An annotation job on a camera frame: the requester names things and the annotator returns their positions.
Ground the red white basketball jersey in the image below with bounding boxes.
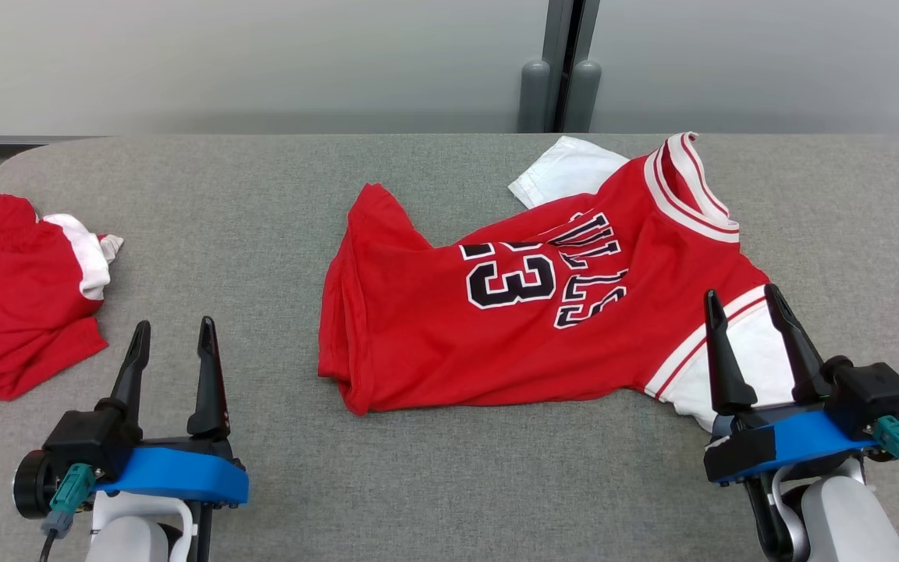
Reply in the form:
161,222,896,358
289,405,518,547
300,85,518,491
317,131,800,435

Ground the left cable teal connector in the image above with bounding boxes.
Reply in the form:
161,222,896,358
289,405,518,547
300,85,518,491
37,462,96,562

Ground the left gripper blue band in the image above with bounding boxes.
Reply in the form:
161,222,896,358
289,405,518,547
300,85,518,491
93,315,251,510

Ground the grey cylindrical post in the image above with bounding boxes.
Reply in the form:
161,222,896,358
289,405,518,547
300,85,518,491
563,59,602,133
517,59,553,133

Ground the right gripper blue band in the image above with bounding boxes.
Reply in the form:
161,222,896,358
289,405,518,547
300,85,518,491
702,282,880,486

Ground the red shorts white trim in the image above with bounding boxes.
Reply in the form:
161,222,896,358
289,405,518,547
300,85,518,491
0,194,125,402

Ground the dark grey partition frame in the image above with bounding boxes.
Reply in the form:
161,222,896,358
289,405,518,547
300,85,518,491
541,0,601,133

